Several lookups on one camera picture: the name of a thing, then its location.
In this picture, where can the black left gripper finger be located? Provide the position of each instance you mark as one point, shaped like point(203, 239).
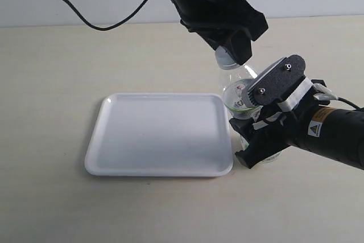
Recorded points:
point(235, 41)
point(239, 15)

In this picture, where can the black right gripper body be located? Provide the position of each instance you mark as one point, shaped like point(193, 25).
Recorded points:
point(303, 120)

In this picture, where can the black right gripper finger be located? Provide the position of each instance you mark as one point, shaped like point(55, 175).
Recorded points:
point(244, 128)
point(261, 145)

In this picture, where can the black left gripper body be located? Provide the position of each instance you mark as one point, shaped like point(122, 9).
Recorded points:
point(204, 1)

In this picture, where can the white bottle cap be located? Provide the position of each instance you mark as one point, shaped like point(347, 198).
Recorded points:
point(224, 60)

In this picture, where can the clear plastic drink bottle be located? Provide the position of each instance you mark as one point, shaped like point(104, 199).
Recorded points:
point(233, 80)

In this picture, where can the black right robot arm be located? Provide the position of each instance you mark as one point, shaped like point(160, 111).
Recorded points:
point(342, 138)

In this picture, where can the white plastic tray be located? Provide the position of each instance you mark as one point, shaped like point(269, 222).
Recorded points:
point(160, 135)

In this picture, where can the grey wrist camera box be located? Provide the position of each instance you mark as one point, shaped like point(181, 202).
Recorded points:
point(282, 83)

